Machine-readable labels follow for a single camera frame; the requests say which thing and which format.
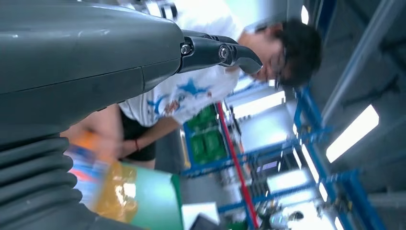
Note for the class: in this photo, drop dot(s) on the person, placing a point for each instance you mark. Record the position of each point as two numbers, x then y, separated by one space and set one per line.
196 89

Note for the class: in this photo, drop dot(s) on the blue metal rack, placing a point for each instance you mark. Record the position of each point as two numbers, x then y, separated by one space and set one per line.
304 104

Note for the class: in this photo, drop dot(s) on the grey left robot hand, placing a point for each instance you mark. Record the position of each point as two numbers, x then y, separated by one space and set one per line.
79 54

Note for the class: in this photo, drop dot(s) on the yellow taped cardboard sheet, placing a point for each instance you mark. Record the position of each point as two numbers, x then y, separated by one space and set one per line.
117 190

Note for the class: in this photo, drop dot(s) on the long white table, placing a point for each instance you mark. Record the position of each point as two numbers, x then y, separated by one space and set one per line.
196 211

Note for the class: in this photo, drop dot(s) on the orange detergent bottle clear cap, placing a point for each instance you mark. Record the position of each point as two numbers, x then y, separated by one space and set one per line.
85 171

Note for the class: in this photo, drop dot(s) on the red pole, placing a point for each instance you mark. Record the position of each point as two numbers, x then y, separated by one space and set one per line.
237 165

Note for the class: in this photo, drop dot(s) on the green plastic crate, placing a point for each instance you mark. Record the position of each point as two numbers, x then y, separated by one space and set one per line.
206 146

